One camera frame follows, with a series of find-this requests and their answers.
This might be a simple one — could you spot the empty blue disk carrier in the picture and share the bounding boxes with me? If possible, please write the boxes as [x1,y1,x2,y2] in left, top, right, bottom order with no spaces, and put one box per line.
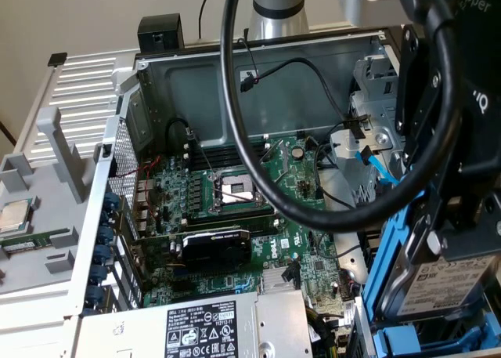
[371,314,501,358]

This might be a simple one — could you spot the hard disk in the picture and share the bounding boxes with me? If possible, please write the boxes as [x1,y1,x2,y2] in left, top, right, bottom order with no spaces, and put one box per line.
[360,185,501,324]

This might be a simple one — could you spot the black RAM slot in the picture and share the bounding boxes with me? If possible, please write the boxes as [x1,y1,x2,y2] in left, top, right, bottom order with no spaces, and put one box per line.
[187,136,271,157]
[182,204,281,222]
[182,215,282,236]
[183,148,271,170]

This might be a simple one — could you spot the open PC case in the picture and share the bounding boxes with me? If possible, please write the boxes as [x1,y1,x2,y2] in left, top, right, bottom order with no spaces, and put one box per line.
[64,23,501,358]

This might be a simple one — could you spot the braided power wire bundle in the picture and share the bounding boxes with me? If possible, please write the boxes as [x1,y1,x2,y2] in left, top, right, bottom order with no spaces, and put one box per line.
[305,306,353,358]

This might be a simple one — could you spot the silver CPU chip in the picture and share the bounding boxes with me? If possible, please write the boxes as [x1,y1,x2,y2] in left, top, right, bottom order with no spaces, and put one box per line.
[0,199,32,233]

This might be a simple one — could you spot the green RAM stick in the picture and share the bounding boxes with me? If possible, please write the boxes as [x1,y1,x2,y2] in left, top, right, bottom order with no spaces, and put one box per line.
[0,227,70,249]

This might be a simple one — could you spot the thin black wire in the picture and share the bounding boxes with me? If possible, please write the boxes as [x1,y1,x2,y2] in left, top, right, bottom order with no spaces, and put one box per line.
[315,138,359,212]

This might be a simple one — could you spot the thick black plug wire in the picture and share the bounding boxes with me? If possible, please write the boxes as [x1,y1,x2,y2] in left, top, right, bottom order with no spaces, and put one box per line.
[282,260,302,291]

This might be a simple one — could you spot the green motherboard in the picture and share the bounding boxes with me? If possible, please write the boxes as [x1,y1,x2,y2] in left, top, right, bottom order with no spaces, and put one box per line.
[132,135,355,338]

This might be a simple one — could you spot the metal locking lever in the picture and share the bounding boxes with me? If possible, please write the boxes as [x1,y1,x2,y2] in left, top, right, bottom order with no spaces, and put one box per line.
[186,127,215,179]

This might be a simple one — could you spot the blue data wire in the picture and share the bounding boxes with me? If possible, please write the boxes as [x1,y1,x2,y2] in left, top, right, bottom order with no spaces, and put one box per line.
[354,146,404,186]

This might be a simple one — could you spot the black graphics card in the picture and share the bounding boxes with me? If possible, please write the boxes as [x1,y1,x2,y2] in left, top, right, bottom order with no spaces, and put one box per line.
[132,226,254,273]

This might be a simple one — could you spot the silver drive cage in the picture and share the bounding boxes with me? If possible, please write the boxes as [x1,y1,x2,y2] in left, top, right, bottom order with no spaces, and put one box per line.
[350,56,412,179]

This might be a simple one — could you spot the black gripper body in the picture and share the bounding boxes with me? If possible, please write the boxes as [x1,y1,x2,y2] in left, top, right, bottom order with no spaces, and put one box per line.
[445,0,501,202]

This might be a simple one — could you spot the silver heat sink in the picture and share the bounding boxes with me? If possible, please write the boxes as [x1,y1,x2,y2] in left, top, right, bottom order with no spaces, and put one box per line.
[261,267,298,295]

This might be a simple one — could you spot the black plastic fan duct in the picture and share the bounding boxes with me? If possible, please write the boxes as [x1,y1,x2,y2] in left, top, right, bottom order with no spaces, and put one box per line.
[354,216,383,287]

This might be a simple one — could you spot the dark thin floor cable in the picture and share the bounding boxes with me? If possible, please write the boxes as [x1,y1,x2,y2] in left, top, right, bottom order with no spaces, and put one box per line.
[0,121,17,147]

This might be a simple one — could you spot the silver power supply unit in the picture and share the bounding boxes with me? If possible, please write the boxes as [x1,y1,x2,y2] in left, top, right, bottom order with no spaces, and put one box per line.
[77,289,314,358]

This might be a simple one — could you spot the black wire with plug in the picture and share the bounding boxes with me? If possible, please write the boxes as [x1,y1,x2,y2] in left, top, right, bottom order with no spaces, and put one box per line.
[236,38,369,136]

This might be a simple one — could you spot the CPU socket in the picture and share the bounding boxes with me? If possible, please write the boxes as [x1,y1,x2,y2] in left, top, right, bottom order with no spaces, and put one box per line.
[207,165,271,214]

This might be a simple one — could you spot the small black box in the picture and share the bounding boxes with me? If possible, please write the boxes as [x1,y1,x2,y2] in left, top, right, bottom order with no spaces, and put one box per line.
[137,13,185,53]

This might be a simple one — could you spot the thin black cable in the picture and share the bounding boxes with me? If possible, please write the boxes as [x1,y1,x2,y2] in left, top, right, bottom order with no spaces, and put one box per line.
[198,0,214,40]

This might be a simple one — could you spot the grey parts rack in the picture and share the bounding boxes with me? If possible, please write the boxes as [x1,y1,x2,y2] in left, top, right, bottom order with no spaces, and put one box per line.
[0,107,98,296]

